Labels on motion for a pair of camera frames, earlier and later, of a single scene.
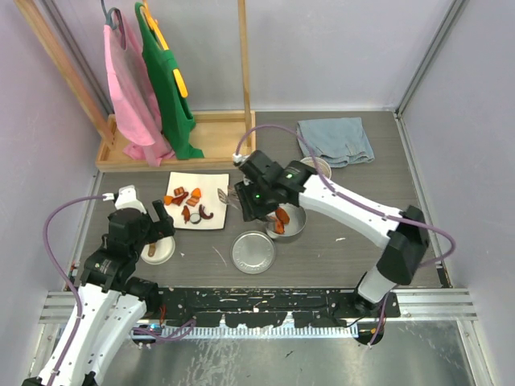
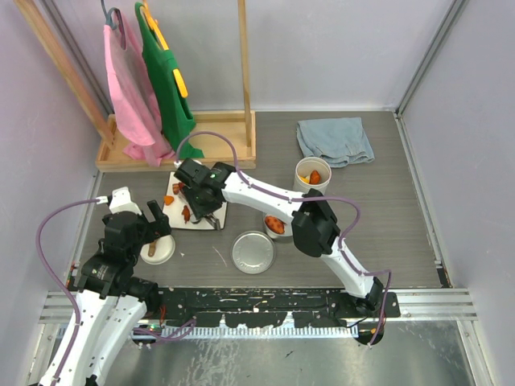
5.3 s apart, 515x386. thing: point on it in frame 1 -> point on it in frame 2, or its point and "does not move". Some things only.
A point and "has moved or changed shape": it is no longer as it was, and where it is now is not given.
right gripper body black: x=254 y=199 -> x=199 y=206
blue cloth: x=338 y=141 does not move
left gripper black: x=161 y=227 does not move
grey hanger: x=113 y=19 does not move
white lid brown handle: x=158 y=252 does not move
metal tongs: x=230 y=198 has moved or changed shape
